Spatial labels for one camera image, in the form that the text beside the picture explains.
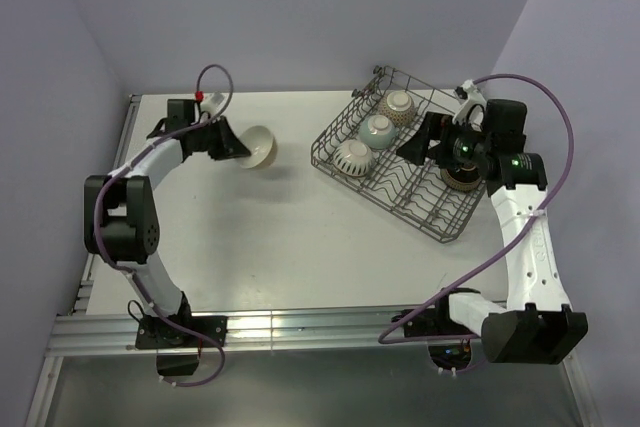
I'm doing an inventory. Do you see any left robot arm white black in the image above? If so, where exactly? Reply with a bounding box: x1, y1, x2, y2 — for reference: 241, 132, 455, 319
84, 92, 250, 346

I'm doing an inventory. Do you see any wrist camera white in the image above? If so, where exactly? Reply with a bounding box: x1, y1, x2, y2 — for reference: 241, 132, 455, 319
195, 92, 226, 121
453, 80, 487, 125

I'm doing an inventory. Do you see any aluminium rail frame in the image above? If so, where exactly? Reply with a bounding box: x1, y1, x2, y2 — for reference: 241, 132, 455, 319
24, 92, 604, 427

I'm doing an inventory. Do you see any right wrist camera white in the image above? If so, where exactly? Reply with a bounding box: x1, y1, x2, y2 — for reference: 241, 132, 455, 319
453, 80, 487, 125

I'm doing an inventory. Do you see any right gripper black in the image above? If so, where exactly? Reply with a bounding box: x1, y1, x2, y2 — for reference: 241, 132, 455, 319
397, 111, 493, 169

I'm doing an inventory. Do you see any brown beige bowl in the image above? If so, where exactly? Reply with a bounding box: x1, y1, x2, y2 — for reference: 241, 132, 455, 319
440, 167, 482, 192

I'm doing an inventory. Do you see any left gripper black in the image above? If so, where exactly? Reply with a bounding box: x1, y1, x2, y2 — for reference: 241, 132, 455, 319
189, 115, 251, 161

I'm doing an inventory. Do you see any grey wire dish rack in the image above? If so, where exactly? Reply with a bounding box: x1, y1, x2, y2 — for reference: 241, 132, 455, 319
311, 65, 485, 244

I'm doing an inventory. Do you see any plain white bowl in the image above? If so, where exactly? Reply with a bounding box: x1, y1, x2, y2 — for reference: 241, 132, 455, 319
236, 126, 278, 170

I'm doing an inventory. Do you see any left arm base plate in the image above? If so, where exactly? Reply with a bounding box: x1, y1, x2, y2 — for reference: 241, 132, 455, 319
135, 316, 228, 350

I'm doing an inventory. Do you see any light green bowl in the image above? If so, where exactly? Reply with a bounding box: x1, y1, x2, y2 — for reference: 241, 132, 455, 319
358, 114, 397, 150

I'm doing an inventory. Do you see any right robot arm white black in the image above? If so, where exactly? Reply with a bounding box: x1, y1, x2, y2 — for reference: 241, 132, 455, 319
397, 100, 588, 365

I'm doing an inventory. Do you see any red patterned bowl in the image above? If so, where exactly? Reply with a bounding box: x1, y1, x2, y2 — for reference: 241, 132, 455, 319
377, 91, 417, 128

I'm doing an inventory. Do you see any white bowl striped outside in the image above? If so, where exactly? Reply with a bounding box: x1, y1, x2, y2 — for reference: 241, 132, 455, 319
332, 139, 374, 177

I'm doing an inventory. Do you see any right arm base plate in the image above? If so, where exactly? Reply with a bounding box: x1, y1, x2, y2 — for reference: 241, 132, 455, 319
401, 307, 452, 339

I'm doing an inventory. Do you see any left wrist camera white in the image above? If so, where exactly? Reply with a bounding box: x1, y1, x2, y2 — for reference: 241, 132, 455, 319
195, 92, 226, 121

